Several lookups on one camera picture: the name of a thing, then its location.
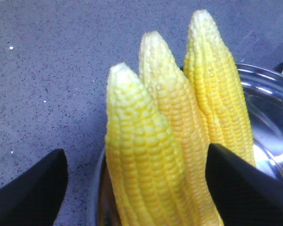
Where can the yellow corn cob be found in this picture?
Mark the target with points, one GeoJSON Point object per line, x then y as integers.
{"type": "Point", "coordinates": [172, 93]}
{"type": "Point", "coordinates": [212, 72]}
{"type": "Point", "coordinates": [144, 159]}

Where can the green electric cooking pot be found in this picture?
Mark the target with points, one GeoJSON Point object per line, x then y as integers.
{"type": "Point", "coordinates": [264, 96]}

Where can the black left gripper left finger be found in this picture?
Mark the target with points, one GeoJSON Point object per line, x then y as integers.
{"type": "Point", "coordinates": [35, 197]}

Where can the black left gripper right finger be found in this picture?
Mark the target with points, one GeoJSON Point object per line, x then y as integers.
{"type": "Point", "coordinates": [243, 195]}

